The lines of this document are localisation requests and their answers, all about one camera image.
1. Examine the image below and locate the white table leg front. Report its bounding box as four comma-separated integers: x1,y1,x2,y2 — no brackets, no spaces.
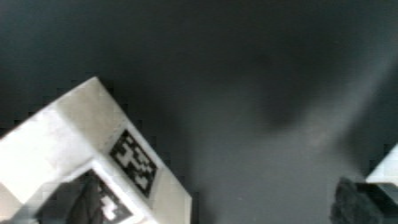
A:
0,79,191,224

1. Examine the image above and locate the white left fence piece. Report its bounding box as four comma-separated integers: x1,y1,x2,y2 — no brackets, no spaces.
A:
366,144,398,186

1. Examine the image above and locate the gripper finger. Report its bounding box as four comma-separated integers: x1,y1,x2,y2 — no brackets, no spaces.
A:
328,178,398,224

